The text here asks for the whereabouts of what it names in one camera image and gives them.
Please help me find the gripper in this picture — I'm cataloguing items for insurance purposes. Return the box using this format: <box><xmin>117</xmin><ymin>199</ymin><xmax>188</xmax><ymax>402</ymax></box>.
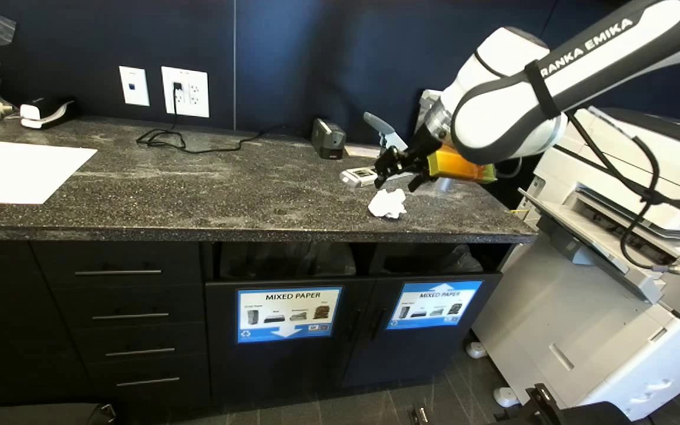
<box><xmin>374</xmin><ymin>125</ymin><xmax>444</xmax><ymax>193</ymax></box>

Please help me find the black bin liner bag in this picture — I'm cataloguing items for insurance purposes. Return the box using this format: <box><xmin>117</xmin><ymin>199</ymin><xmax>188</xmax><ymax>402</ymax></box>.
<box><xmin>382</xmin><ymin>244</ymin><xmax>486</xmax><ymax>276</ymax></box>

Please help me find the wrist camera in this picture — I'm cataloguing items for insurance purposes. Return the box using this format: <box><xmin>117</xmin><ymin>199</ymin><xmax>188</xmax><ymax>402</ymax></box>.
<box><xmin>427</xmin><ymin>144</ymin><xmax>498</xmax><ymax>184</ymax></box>

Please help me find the black electric pencil sharpener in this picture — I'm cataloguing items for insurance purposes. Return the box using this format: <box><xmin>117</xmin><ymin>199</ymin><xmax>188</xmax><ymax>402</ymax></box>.
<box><xmin>310</xmin><ymin>117</ymin><xmax>347</xmax><ymax>161</ymax></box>

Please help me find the flat white paper sheet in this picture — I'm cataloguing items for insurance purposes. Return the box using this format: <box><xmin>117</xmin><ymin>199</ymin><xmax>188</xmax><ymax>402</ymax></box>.
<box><xmin>0</xmin><ymin>141</ymin><xmax>99</xmax><ymax>205</ymax></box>

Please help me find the silver drawer handle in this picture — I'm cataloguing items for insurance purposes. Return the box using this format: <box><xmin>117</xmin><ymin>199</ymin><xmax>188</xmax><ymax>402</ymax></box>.
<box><xmin>74</xmin><ymin>269</ymin><xmax>163</xmax><ymax>277</ymax></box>
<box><xmin>116</xmin><ymin>376</ymin><xmax>181</xmax><ymax>388</ymax></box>
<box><xmin>105</xmin><ymin>347</ymin><xmax>176</xmax><ymax>358</ymax></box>
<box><xmin>91</xmin><ymin>312</ymin><xmax>170</xmax><ymax>321</ymax></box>

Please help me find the grey heavy-duty stapler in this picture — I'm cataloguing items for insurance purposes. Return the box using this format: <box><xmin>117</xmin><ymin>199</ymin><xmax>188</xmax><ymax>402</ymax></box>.
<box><xmin>363</xmin><ymin>112</ymin><xmax>409</xmax><ymax>155</ymax></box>

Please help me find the crumpled white paper ball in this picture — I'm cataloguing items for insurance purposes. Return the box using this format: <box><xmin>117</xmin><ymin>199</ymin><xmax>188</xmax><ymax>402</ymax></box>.
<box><xmin>368</xmin><ymin>188</ymin><xmax>407</xmax><ymax>220</ymax></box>

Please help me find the black bin cabinet door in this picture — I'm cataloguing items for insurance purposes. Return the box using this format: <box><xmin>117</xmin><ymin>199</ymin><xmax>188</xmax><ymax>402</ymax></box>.
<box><xmin>340</xmin><ymin>272</ymin><xmax>504</xmax><ymax>388</ymax></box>
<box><xmin>205</xmin><ymin>277</ymin><xmax>377</xmax><ymax>409</ymax></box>

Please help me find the large white office printer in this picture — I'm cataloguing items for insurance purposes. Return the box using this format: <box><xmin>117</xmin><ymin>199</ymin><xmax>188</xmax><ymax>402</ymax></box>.
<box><xmin>464</xmin><ymin>106</ymin><xmax>680</xmax><ymax>422</ymax></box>

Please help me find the black and white stapler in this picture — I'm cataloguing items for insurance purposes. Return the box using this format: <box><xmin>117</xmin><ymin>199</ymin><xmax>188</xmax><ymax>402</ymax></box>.
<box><xmin>19</xmin><ymin>97</ymin><xmax>79</xmax><ymax>130</ymax></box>

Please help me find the white wall socket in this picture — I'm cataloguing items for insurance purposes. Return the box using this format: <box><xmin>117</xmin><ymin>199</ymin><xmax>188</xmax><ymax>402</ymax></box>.
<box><xmin>161</xmin><ymin>66</ymin><xmax>210</xmax><ymax>119</ymax></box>

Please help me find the black cable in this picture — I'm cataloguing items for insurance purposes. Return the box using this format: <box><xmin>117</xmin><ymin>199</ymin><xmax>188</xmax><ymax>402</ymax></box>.
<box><xmin>136</xmin><ymin>82</ymin><xmax>296</xmax><ymax>155</ymax></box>

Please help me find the small white desk device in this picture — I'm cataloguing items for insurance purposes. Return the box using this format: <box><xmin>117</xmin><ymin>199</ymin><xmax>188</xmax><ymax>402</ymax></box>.
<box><xmin>339</xmin><ymin>166</ymin><xmax>381</xmax><ymax>189</ymax></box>

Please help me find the blue recycling sign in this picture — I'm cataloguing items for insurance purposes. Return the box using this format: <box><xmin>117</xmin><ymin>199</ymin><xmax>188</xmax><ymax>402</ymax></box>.
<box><xmin>385</xmin><ymin>280</ymin><xmax>484</xmax><ymax>331</ymax></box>
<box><xmin>236</xmin><ymin>286</ymin><xmax>343</xmax><ymax>344</ymax></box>

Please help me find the black drawer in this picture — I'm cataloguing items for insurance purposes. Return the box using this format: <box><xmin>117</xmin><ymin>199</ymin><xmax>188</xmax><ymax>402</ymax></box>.
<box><xmin>32</xmin><ymin>241</ymin><xmax>202</xmax><ymax>289</ymax></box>
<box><xmin>70</xmin><ymin>324</ymin><xmax>210</xmax><ymax>368</ymax></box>
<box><xmin>51</xmin><ymin>286</ymin><xmax>207</xmax><ymax>329</ymax></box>
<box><xmin>85</xmin><ymin>360</ymin><xmax>211</xmax><ymax>409</ymax></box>

